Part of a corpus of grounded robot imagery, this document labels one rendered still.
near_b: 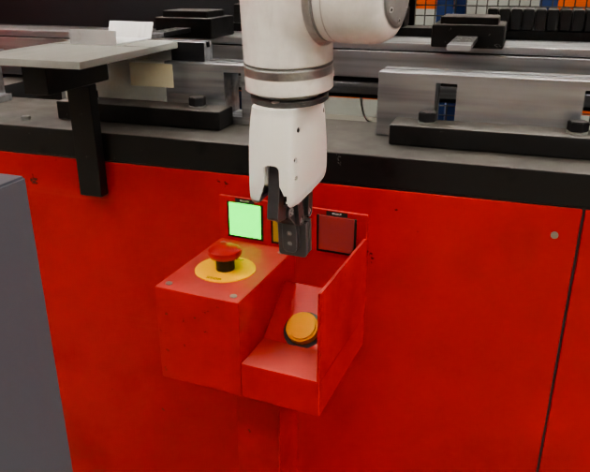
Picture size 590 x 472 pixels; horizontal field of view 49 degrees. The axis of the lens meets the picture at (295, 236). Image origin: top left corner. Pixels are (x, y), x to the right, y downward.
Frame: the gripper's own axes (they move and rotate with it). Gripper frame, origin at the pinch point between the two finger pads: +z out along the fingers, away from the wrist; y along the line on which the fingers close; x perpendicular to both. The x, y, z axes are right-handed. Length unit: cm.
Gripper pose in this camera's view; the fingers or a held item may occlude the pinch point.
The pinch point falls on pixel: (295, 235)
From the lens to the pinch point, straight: 69.6
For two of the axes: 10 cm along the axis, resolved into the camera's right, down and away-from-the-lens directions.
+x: 9.2, 1.5, -3.5
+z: 0.3, 8.9, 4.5
